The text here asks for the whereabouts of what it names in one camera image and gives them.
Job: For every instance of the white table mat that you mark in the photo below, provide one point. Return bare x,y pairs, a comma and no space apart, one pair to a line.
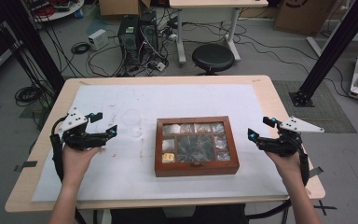
183,99

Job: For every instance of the white box device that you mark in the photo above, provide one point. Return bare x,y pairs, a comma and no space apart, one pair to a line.
98,39

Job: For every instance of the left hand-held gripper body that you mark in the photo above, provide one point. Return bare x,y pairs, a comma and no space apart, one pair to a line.
80,140

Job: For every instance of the black tape strip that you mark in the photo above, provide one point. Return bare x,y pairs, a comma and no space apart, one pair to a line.
316,172
26,165

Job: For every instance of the small cardboard box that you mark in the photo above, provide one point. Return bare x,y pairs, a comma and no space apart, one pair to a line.
118,6

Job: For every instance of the black computer tower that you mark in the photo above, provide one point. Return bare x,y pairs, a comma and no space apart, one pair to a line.
149,34
128,40

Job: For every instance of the person's right hand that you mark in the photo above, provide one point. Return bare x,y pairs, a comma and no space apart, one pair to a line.
289,169

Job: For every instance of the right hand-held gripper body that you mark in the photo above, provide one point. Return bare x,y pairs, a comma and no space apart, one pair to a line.
282,144

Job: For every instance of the person's left hand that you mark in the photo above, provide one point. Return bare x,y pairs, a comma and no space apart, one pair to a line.
76,165

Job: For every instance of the black metal pillar with base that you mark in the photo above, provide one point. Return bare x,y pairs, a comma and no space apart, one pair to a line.
332,46

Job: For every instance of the black round stool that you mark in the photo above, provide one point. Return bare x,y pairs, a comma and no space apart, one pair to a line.
213,57

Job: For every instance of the wooden glass-lid display box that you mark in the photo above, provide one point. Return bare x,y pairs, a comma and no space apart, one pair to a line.
195,170

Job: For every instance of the round white table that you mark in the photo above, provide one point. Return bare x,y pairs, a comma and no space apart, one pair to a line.
65,14

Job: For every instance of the white desk with legs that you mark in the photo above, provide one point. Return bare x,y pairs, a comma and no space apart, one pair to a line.
217,3

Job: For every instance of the white power adapter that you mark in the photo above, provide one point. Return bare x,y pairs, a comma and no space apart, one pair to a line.
160,66

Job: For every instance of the grey floor mat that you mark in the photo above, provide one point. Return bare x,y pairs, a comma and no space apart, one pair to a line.
329,121

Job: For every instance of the group of silver tea packets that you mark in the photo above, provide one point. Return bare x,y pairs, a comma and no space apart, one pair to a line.
171,128

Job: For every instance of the large cardboard box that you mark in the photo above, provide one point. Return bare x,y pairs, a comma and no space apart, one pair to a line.
304,17

